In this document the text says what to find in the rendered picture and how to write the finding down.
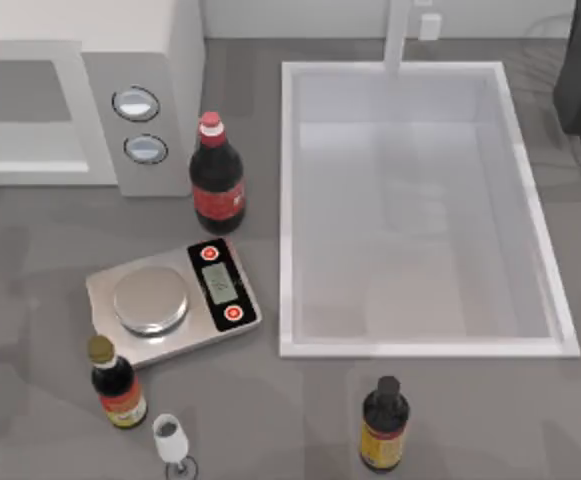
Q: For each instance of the white sink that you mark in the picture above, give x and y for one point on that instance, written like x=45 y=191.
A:
x=420 y=210

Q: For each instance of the dark bottle with olive cap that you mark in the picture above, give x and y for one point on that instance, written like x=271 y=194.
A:
x=116 y=387

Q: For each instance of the pale microwave oven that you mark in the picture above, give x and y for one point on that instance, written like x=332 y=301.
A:
x=135 y=60

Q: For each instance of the round microwave knob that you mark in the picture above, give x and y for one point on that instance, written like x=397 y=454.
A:
x=145 y=149
x=135 y=103

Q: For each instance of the clear wine glass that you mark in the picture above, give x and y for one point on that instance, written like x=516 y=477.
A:
x=170 y=440

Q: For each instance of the white wall socket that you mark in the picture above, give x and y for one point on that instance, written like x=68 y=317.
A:
x=429 y=26

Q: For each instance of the dark bottle with red cap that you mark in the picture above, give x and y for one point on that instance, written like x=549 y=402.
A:
x=217 y=185

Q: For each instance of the dark bottle with black cap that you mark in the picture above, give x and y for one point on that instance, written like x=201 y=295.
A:
x=384 y=427

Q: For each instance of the tall white tap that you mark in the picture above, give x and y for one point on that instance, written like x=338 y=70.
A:
x=397 y=35

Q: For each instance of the silver kitchen scale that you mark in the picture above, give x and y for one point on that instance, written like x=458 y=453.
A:
x=170 y=295

